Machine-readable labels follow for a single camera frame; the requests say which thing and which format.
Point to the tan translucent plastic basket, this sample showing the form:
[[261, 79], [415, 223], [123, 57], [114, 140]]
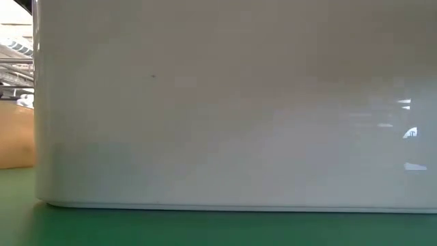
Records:
[[16, 136]]

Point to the white plastic basket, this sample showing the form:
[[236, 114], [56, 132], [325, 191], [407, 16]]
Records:
[[205, 102]]

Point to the white black striped object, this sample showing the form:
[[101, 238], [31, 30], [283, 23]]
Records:
[[17, 45]]

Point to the grey metal rail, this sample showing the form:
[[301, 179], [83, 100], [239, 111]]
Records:
[[15, 61]]

